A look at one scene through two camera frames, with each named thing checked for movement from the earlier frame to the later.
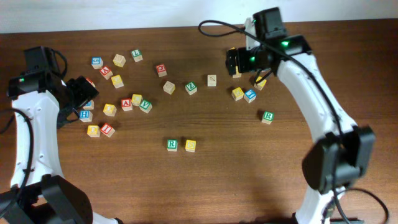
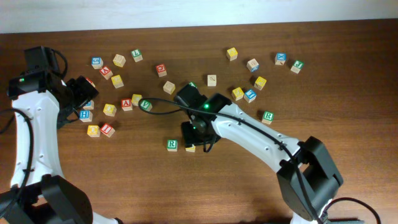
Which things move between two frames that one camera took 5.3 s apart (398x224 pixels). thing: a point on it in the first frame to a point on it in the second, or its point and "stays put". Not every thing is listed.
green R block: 171,145 stays put
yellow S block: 190,145 stays put
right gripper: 243,66 to 188,136
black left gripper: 85,91 stays put
